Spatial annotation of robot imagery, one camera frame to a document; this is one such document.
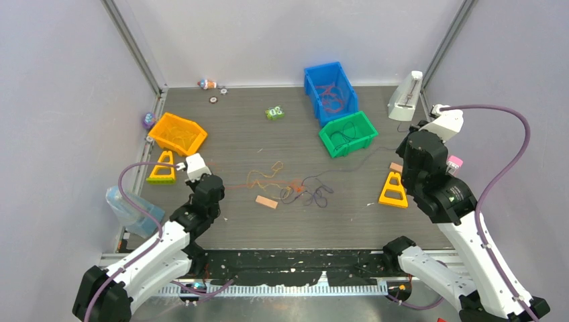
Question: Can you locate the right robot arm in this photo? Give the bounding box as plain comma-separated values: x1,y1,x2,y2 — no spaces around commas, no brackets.
382,130,551,321

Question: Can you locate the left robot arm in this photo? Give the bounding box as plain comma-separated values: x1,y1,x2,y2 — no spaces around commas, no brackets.
72,174,225,321

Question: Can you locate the pink metronome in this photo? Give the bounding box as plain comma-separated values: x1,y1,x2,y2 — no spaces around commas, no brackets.
446,155,464,176

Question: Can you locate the yellow triangle block right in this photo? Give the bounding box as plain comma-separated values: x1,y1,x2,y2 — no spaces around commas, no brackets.
378,172,409,209

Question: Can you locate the yellow triangle block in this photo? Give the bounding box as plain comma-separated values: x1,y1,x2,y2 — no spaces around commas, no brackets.
378,172,409,209
146,150,176,184

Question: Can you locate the yellow triangle block left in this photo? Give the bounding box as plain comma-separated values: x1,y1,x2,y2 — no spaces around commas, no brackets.
146,150,176,184

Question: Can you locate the orange plastic bin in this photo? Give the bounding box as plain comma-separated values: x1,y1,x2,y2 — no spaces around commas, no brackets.
148,113,208,157

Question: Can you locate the white metronome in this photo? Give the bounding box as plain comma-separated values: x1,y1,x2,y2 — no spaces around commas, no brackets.
388,70,423,122

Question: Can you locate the small wooden block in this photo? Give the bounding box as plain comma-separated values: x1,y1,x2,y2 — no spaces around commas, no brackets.
255,195,278,209

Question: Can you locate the green plastic bin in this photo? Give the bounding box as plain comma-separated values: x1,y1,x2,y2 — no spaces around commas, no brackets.
319,111,378,158

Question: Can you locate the clear plastic bottle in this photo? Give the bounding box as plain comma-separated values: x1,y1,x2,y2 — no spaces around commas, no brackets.
105,186,165,238

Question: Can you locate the purple round toy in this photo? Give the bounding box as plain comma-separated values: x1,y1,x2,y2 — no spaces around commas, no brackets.
142,112,157,131

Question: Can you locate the green monster toy block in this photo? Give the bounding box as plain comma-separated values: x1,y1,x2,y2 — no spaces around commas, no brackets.
265,105,285,120

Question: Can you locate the small clown figurine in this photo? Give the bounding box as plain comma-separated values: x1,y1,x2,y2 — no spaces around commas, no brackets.
197,78,218,90

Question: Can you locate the blue plastic bin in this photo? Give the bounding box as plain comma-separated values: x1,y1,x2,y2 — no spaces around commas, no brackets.
304,62,359,127

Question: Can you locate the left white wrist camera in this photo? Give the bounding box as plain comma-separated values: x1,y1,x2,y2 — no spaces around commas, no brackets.
185,153,212,182

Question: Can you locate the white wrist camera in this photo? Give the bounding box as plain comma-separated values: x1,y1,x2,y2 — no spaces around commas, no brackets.
185,153,212,182
419,104,464,144

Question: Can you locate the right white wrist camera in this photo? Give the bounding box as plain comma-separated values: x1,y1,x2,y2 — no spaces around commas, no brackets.
419,104,464,144

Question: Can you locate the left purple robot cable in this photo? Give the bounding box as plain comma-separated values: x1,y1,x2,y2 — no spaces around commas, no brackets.
83,162,236,322

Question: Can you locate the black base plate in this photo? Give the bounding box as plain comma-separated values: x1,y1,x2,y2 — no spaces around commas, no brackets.
183,250,409,286

